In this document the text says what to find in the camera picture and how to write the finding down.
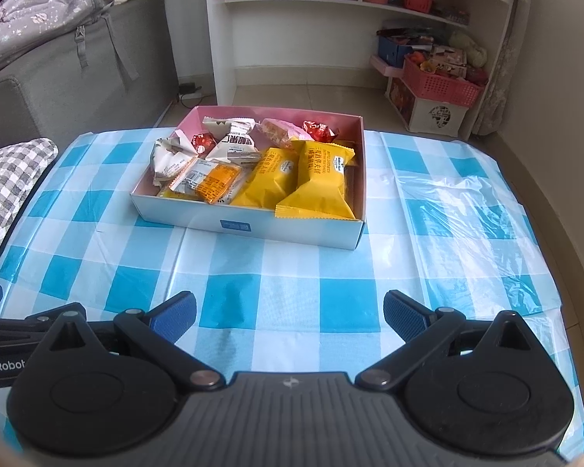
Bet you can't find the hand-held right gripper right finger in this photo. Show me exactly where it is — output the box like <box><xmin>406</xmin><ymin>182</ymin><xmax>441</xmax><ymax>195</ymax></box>
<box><xmin>356</xmin><ymin>290</ymin><xmax>536</xmax><ymax>391</ymax></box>

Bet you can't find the white and orange snack packet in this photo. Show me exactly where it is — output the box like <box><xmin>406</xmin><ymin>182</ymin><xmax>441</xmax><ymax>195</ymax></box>
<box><xmin>168</xmin><ymin>158</ymin><xmax>244</xmax><ymax>205</ymax></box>

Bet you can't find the pink plastic basket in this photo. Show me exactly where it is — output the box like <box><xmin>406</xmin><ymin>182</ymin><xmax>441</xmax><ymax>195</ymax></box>
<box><xmin>403</xmin><ymin>56</ymin><xmax>485</xmax><ymax>107</ymax></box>

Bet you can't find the grey checked pillow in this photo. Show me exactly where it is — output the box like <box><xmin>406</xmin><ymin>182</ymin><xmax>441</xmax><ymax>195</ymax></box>
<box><xmin>0</xmin><ymin>137</ymin><xmax>59</xmax><ymax>280</ymax></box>

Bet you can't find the grey sofa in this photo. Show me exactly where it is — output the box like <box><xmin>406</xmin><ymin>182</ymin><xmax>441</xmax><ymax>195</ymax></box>
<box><xmin>0</xmin><ymin>0</ymin><xmax>181</xmax><ymax>149</ymax></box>

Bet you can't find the silver backpack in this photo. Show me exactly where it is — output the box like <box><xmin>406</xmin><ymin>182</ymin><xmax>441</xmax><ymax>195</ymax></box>
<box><xmin>0</xmin><ymin>0</ymin><xmax>139</xmax><ymax>91</ymax></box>

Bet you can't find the pile of colourful packets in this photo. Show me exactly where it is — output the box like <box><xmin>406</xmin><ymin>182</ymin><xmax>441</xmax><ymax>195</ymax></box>
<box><xmin>406</xmin><ymin>44</ymin><xmax>490</xmax><ymax>83</ymax></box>

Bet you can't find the blue checkered tablecloth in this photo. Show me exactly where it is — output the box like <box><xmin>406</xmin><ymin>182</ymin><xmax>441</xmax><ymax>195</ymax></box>
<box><xmin>0</xmin><ymin>126</ymin><xmax>584</xmax><ymax>467</ymax></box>

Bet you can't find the power strip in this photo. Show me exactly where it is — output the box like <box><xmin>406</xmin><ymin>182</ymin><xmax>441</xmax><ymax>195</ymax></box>
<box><xmin>178</xmin><ymin>83</ymin><xmax>210</xmax><ymax>103</ymax></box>

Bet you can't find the white bookshelf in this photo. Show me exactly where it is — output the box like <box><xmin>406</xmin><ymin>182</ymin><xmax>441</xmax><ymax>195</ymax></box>
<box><xmin>203</xmin><ymin>0</ymin><xmax>531</xmax><ymax>108</ymax></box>

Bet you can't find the pink cardboard box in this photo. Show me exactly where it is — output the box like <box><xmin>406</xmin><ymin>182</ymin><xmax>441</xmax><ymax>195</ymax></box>
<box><xmin>130</xmin><ymin>105</ymin><xmax>367</xmax><ymax>251</ymax></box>

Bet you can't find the pink snack packet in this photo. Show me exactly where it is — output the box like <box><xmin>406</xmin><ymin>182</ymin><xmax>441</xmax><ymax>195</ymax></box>
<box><xmin>260</xmin><ymin>118</ymin><xmax>312</xmax><ymax>149</ymax></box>

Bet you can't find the white nut snack packet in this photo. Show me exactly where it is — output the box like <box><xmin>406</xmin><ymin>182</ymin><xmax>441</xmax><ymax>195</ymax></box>
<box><xmin>205</xmin><ymin>131</ymin><xmax>261</xmax><ymax>165</ymax></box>
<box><xmin>150</xmin><ymin>129</ymin><xmax>200</xmax><ymax>188</ymax></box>
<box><xmin>202</xmin><ymin>116</ymin><xmax>256</xmax><ymax>139</ymax></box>

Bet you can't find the yellow pillow snack packet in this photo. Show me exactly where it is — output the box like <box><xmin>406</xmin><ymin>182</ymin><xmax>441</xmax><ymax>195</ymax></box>
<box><xmin>231</xmin><ymin>147</ymin><xmax>300</xmax><ymax>210</ymax></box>
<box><xmin>275</xmin><ymin>140</ymin><xmax>357</xmax><ymax>219</ymax></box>

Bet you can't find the white cutout storage box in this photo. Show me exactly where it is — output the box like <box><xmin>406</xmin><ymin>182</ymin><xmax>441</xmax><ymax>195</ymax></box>
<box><xmin>387</xmin><ymin>75</ymin><xmax>468</xmax><ymax>137</ymax></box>

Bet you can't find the yellow-green plush toy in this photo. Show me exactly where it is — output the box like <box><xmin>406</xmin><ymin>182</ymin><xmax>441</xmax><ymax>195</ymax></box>
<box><xmin>449</xmin><ymin>30</ymin><xmax>487</xmax><ymax>66</ymax></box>

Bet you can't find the blue storage box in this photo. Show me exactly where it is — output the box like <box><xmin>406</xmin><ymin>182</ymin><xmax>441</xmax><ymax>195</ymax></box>
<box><xmin>377</xmin><ymin>34</ymin><xmax>414</xmax><ymax>66</ymax></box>

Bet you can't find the pink shelf rack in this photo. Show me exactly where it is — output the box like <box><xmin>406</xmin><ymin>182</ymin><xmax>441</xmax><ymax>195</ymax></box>
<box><xmin>370</xmin><ymin>54</ymin><xmax>405</xmax><ymax>79</ymax></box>

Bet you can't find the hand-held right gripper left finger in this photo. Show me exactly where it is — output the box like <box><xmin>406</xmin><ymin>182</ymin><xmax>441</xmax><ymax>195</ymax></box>
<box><xmin>49</xmin><ymin>290</ymin><xmax>225</xmax><ymax>392</ymax></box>

